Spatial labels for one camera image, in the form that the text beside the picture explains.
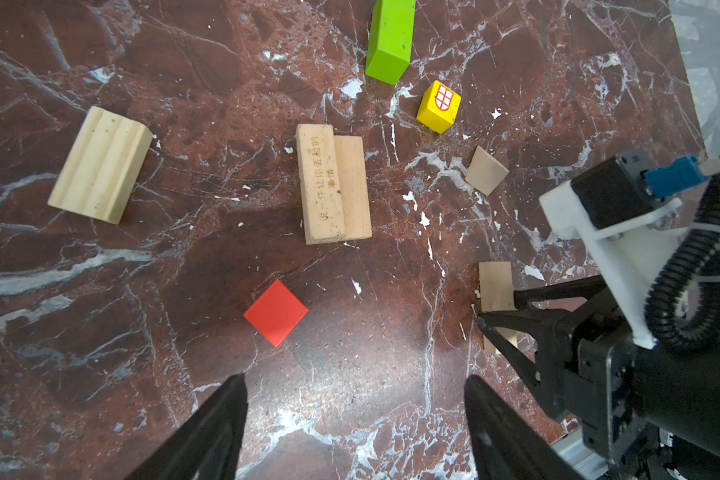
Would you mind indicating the small flat wood tile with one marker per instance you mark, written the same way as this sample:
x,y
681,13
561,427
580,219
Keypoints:
x,y
485,173

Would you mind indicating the red cube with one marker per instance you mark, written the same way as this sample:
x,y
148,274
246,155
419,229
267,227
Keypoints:
x,y
276,313

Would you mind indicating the grooved natural wood block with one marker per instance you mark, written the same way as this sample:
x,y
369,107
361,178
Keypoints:
x,y
101,169

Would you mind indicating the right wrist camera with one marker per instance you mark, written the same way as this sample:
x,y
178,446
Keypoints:
x,y
615,208

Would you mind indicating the natural wood block top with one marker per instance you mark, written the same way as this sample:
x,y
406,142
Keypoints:
x,y
323,213

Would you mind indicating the yellow printed cube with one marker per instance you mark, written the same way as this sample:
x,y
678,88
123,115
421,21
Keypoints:
x,y
439,107

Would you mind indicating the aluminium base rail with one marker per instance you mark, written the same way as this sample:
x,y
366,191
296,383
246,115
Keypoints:
x,y
585,462

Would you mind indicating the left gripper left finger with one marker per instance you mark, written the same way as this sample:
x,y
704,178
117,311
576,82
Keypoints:
x,y
208,444

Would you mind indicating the green long block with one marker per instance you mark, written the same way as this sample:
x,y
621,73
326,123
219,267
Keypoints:
x,y
390,40

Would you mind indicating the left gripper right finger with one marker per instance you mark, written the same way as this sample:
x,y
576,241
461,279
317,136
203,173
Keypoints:
x,y
503,445

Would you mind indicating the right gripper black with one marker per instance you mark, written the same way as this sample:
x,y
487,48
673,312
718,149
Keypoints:
x,y
650,414

